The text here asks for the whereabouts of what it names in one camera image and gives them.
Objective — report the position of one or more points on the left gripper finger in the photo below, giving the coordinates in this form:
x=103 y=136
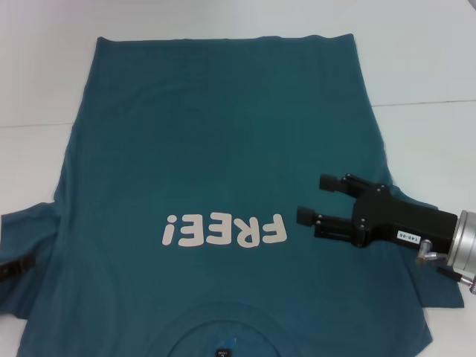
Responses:
x=16 y=267

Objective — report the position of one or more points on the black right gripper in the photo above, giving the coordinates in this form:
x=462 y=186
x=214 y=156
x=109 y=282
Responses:
x=401 y=223

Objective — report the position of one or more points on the teal t-shirt with FREE print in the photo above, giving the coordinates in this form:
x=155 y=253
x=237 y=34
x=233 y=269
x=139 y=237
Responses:
x=223 y=130

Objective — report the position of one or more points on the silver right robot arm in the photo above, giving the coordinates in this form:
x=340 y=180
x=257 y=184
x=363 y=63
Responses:
x=465 y=241

